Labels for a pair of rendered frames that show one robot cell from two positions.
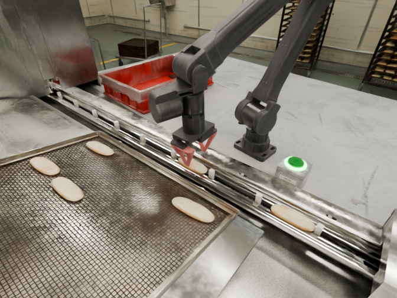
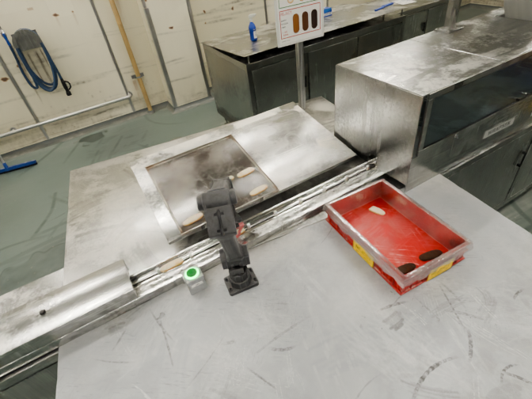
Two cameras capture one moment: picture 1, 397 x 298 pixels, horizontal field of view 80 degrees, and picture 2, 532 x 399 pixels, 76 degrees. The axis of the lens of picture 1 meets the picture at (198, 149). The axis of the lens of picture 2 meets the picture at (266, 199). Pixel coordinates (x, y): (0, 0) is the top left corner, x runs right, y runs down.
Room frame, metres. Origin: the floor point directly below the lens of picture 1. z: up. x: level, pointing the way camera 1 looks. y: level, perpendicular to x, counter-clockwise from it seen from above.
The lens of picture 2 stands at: (1.13, -0.86, 1.90)
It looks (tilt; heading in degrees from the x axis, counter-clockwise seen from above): 40 degrees down; 116
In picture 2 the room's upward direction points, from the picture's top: 8 degrees counter-clockwise
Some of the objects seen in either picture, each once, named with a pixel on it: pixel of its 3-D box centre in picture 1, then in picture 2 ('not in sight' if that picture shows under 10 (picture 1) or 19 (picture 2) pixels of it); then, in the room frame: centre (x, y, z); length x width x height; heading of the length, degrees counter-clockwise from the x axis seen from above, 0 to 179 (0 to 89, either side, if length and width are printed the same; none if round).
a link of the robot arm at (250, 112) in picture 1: (256, 120); (234, 259); (0.62, -0.17, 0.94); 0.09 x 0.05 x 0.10; 121
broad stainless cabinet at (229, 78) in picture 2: not in sight; (304, 70); (0.01, 2.84, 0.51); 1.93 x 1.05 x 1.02; 52
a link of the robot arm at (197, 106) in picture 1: (189, 100); not in sight; (0.52, 0.02, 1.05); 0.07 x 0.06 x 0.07; 121
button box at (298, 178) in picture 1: (290, 180); (195, 281); (0.47, -0.25, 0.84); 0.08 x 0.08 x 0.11; 52
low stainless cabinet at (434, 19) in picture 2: not in sight; (400, 32); (0.90, 4.69, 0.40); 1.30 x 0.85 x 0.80; 52
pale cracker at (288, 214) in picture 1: (292, 216); (171, 264); (0.34, -0.21, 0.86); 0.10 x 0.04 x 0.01; 52
